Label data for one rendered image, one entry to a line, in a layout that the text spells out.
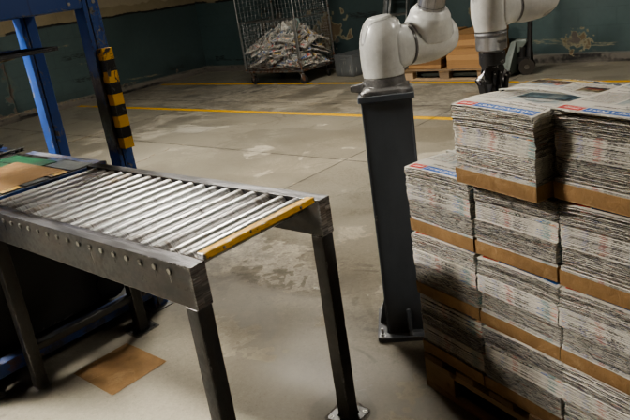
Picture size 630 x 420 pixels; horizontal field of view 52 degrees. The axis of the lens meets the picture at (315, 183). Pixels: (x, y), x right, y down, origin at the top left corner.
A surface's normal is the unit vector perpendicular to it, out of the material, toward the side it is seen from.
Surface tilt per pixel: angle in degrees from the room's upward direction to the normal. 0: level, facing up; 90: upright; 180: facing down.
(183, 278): 90
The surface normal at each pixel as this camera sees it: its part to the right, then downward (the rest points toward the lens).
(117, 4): 0.76, 0.10
